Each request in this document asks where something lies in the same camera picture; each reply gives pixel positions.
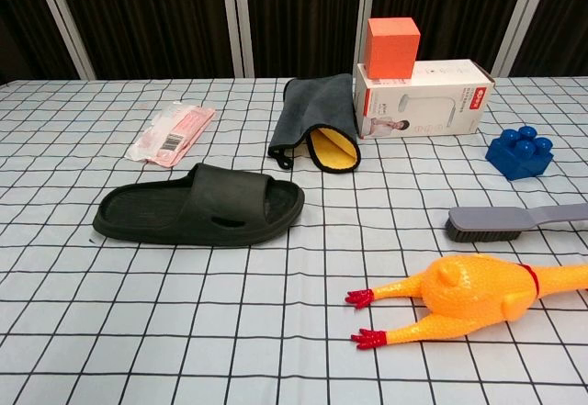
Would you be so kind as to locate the black rubber slipper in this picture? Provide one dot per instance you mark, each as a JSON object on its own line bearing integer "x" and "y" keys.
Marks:
{"x": 220, "y": 194}

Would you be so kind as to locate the grey cleaning brush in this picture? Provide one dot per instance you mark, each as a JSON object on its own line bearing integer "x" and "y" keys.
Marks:
{"x": 487, "y": 219}

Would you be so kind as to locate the grey towel with yellow lining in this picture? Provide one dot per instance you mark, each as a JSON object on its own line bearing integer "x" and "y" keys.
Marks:
{"x": 312, "y": 111}

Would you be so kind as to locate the checkered tablecloth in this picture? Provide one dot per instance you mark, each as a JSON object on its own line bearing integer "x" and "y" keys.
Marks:
{"x": 275, "y": 308}

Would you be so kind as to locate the pink plastic packet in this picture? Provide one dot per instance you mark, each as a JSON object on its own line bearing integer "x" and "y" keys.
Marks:
{"x": 174, "y": 129}

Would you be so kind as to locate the orange foam block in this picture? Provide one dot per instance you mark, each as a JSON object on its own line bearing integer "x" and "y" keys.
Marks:
{"x": 390, "y": 51}

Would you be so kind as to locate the white desk lamp box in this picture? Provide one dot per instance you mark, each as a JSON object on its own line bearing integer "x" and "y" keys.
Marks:
{"x": 459, "y": 102}

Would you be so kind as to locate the yellow rubber chicken toy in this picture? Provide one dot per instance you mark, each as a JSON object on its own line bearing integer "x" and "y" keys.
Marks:
{"x": 468, "y": 295}

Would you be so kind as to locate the black folding screen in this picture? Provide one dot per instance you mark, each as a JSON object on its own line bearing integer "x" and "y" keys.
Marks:
{"x": 161, "y": 19}

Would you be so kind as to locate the blue toy building block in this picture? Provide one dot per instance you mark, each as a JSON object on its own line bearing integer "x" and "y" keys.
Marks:
{"x": 514, "y": 161}

